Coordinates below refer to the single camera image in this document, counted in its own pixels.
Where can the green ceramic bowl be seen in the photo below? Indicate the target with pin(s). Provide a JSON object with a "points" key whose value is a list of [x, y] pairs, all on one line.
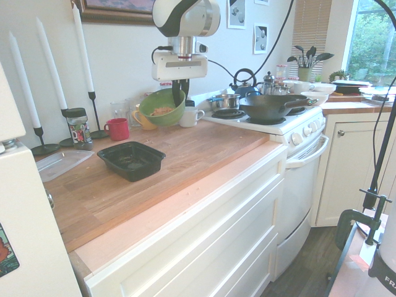
{"points": [[164, 119]]}

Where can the green metal clamp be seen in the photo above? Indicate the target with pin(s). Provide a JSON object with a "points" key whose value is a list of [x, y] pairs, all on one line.
{"points": [[343, 222]]}

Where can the black wok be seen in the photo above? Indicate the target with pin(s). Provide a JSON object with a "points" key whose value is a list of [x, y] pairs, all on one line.
{"points": [[266, 108]]}

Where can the black plastic cooking utensil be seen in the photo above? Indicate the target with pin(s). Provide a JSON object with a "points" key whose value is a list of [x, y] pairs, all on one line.
{"points": [[292, 58], [323, 56], [299, 49], [312, 52]]}

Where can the clear glass mug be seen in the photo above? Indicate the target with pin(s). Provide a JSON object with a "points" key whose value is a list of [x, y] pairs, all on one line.
{"points": [[117, 109], [131, 106]]}

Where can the brown cereal flakes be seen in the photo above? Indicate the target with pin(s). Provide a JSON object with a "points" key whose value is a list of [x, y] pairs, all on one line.
{"points": [[161, 110]]}

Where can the red mug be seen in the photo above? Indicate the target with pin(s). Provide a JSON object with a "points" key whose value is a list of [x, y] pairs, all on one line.
{"points": [[119, 130]]}

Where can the plate with dark cake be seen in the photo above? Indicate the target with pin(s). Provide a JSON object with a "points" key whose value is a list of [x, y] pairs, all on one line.
{"points": [[380, 98]]}

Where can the white kitchen stove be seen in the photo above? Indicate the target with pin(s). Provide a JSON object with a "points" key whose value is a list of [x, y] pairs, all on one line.
{"points": [[297, 185]]}

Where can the white door cabinet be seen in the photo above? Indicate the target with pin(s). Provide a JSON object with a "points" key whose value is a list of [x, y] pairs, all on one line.
{"points": [[346, 170]]}

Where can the yellow mug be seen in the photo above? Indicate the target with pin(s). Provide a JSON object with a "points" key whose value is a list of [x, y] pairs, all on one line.
{"points": [[149, 127]]}

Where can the black plastic food tray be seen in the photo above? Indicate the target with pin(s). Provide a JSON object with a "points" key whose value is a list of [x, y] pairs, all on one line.
{"points": [[130, 161]]}

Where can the clear plastic lid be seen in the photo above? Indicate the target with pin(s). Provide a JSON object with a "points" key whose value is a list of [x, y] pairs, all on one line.
{"points": [[62, 161]]}

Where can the small potted green plant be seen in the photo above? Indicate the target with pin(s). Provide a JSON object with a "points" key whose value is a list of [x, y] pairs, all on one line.
{"points": [[337, 75]]}

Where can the wooden window blind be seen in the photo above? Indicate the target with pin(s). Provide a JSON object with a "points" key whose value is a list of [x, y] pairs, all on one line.
{"points": [[311, 24]]}

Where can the window with white frame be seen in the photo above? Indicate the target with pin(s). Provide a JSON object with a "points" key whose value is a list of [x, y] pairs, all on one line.
{"points": [[377, 62]]}

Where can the white mug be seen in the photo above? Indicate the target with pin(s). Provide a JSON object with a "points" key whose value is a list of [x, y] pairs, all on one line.
{"points": [[301, 88], [191, 117]]}

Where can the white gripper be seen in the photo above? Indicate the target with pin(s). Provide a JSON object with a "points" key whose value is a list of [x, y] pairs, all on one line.
{"points": [[179, 69]]}

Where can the white drawer cabinet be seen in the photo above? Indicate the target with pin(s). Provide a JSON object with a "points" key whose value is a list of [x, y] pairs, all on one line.
{"points": [[201, 241]]}

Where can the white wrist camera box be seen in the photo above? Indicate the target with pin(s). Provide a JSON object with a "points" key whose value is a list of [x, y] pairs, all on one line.
{"points": [[202, 48]]}

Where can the spice jar with black cap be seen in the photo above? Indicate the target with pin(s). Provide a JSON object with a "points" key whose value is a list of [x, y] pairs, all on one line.
{"points": [[79, 130]]}

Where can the black stand pole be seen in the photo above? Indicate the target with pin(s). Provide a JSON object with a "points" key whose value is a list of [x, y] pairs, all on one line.
{"points": [[376, 179]]}

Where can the grey still life print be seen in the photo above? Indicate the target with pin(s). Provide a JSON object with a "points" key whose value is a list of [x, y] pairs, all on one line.
{"points": [[261, 38], [236, 14], [261, 2]]}

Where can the colourful fridge magnet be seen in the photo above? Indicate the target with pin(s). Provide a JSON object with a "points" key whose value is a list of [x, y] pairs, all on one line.
{"points": [[7, 250]]}

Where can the white ceramic bowl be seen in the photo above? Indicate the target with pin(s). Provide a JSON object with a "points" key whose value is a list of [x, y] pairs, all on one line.
{"points": [[289, 83], [325, 88], [318, 96]]}

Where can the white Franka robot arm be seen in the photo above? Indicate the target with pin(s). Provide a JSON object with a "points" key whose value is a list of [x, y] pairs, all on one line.
{"points": [[185, 18]]}

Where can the glass French press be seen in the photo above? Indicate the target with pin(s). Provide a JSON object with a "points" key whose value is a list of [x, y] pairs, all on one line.
{"points": [[269, 83]]}

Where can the robot mounting table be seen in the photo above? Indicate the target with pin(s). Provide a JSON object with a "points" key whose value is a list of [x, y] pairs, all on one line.
{"points": [[346, 278]]}

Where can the blue kettle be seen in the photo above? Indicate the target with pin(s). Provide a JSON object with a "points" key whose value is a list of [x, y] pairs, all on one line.
{"points": [[247, 90]]}

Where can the green utensil crock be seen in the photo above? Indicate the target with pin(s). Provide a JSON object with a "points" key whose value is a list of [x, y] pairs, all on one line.
{"points": [[304, 75]]}

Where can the white taper candle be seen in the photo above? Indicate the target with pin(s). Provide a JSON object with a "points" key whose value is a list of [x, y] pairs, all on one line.
{"points": [[83, 49], [51, 62], [24, 80]]}

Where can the framed painting brown frame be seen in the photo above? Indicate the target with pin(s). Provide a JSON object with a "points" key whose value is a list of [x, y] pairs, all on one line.
{"points": [[123, 17]]}

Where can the glass jar red checked lid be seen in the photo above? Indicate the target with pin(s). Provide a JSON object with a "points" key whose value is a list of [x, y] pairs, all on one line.
{"points": [[281, 72], [148, 95], [165, 84]]}

